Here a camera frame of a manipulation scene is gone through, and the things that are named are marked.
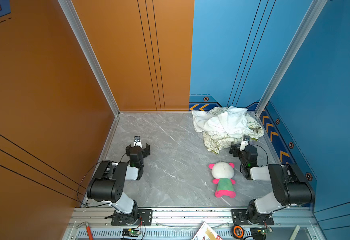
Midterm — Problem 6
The white cloth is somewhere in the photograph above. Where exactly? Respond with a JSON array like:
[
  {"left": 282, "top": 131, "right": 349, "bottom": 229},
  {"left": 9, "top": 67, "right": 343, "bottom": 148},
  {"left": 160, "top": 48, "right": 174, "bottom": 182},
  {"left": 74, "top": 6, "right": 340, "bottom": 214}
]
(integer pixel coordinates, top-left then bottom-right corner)
[{"left": 191, "top": 106, "right": 253, "bottom": 138}]

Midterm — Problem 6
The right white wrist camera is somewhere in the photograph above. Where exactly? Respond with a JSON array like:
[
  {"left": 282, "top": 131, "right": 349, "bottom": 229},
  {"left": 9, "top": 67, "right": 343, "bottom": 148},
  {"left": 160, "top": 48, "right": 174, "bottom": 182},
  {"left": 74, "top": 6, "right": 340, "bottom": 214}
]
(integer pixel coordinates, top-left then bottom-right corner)
[{"left": 239, "top": 135, "right": 251, "bottom": 151}]

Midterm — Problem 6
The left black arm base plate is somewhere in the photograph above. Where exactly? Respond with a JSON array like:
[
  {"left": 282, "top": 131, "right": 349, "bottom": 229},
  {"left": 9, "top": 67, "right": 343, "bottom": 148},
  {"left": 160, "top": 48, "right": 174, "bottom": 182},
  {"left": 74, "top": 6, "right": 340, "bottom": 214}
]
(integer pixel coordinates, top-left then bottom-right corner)
[{"left": 111, "top": 209, "right": 153, "bottom": 226}]

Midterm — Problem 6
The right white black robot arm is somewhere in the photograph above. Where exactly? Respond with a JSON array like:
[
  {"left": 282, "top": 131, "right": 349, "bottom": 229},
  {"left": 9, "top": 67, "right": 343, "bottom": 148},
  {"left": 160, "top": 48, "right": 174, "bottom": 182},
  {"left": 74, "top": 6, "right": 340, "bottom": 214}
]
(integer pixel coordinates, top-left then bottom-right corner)
[{"left": 229, "top": 144, "right": 315, "bottom": 225}]

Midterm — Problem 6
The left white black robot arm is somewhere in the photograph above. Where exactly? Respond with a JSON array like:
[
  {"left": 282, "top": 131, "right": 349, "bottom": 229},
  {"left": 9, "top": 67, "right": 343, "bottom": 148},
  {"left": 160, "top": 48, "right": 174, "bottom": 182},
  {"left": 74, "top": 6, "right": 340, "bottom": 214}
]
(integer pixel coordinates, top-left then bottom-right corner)
[{"left": 87, "top": 143, "right": 151, "bottom": 226}]

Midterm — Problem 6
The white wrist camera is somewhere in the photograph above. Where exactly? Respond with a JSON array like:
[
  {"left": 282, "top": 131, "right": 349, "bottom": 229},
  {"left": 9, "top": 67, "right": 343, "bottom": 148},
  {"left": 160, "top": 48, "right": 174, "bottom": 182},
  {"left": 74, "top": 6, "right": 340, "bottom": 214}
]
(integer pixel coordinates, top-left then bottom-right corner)
[
  {"left": 133, "top": 136, "right": 143, "bottom": 148},
  {"left": 239, "top": 135, "right": 251, "bottom": 151}
]

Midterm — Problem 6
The green circuit board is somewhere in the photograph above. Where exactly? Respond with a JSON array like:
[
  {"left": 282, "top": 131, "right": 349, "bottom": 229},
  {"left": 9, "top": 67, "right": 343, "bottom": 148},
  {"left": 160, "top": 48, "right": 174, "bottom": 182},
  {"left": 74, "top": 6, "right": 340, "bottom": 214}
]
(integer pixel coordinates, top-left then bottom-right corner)
[
  {"left": 257, "top": 228, "right": 273, "bottom": 236},
  {"left": 122, "top": 229, "right": 142, "bottom": 240}
]

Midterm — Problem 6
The left green circuit board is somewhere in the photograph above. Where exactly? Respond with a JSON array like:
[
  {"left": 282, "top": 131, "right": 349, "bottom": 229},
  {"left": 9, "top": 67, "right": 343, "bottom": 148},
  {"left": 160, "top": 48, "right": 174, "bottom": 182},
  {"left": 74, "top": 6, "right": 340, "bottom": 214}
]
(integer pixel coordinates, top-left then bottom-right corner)
[{"left": 122, "top": 229, "right": 142, "bottom": 240}]

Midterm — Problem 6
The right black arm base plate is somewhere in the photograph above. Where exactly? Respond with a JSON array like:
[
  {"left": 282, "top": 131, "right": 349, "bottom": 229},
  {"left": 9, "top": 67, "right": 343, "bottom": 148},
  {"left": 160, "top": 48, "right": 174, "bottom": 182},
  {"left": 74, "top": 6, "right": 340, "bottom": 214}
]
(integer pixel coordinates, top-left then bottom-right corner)
[{"left": 231, "top": 209, "right": 274, "bottom": 226}]

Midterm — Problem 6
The right green circuit board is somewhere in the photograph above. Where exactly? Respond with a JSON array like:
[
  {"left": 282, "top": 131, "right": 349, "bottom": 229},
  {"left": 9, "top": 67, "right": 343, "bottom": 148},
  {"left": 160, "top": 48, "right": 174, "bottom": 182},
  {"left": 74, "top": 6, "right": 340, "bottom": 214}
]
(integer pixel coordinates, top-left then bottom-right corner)
[{"left": 257, "top": 228, "right": 273, "bottom": 236}]

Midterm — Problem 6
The orange black tape measure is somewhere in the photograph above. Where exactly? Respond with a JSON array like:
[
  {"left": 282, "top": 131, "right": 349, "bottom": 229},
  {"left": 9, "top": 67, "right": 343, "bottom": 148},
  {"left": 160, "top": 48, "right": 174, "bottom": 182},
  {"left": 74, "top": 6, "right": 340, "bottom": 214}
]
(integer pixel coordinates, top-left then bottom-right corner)
[{"left": 231, "top": 225, "right": 244, "bottom": 240}]

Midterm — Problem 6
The white pink plush toy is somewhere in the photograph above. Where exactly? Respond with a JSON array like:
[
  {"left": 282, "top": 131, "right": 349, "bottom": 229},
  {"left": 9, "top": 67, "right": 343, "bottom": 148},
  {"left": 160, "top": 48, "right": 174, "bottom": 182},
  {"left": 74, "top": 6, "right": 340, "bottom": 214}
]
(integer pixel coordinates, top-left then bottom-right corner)
[{"left": 208, "top": 162, "right": 236, "bottom": 199}]

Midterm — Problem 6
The red handled tool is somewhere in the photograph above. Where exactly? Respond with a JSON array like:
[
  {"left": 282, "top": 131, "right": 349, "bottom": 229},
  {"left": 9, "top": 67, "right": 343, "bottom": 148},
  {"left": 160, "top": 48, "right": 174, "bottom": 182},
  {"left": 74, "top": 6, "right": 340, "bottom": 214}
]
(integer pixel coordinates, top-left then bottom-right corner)
[{"left": 76, "top": 222, "right": 94, "bottom": 240}]

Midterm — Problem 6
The cream patterned cloth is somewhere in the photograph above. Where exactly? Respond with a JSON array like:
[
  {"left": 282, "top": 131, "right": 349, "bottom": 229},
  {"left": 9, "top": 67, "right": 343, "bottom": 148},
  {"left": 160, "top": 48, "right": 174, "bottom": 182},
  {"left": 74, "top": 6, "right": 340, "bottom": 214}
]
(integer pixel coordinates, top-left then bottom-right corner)
[{"left": 203, "top": 107, "right": 264, "bottom": 154}]

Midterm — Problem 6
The aluminium front rail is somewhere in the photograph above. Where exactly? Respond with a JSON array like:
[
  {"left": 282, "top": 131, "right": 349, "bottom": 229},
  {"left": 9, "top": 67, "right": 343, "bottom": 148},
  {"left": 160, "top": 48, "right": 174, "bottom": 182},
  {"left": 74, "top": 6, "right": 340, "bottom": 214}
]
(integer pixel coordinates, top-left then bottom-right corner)
[{"left": 62, "top": 207, "right": 326, "bottom": 240}]

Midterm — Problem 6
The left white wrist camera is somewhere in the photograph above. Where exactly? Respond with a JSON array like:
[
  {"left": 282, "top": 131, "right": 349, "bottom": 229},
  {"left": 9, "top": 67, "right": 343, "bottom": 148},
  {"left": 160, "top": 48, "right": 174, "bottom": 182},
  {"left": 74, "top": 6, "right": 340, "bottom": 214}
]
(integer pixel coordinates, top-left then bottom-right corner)
[{"left": 133, "top": 136, "right": 143, "bottom": 148}]

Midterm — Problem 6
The printed booklet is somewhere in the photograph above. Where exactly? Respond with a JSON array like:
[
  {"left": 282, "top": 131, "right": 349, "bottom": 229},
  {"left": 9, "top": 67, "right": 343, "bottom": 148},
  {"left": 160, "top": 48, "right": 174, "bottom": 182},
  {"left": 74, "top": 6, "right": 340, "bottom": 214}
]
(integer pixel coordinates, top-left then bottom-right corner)
[{"left": 192, "top": 222, "right": 222, "bottom": 240}]

